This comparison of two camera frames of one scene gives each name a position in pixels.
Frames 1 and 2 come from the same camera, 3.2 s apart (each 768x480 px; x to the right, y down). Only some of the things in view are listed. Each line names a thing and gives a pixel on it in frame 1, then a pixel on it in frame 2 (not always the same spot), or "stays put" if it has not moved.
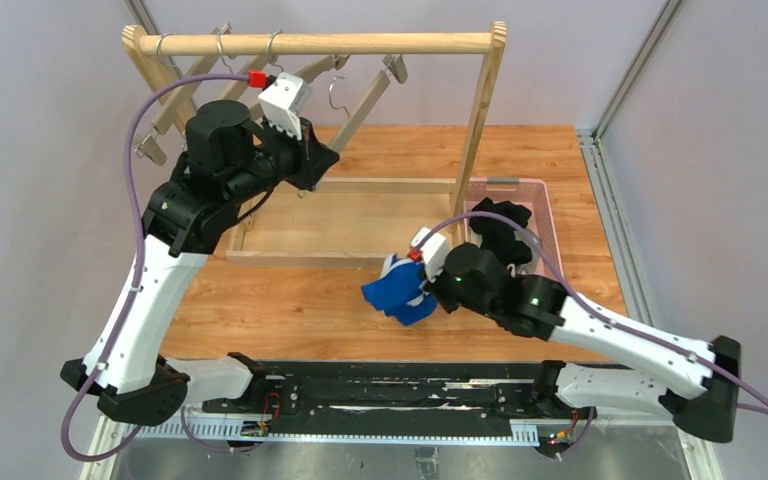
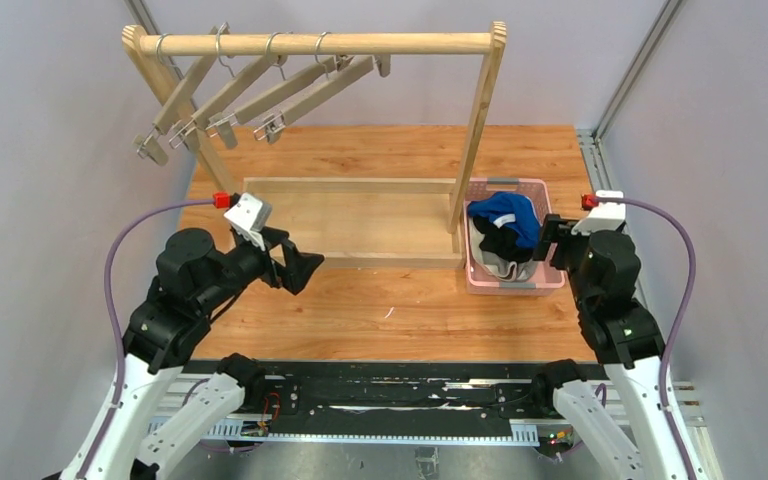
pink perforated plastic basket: x=531 y=194 stays put
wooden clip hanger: x=242 y=89 → x=183 y=134
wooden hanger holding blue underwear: x=392 y=66 → x=273 y=127
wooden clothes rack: x=360 y=224 stays put
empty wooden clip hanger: x=152 y=144 stays put
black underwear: x=498 y=236 stays put
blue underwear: x=399 y=292 → x=505 y=208
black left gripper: x=308 y=158 → x=278 y=263
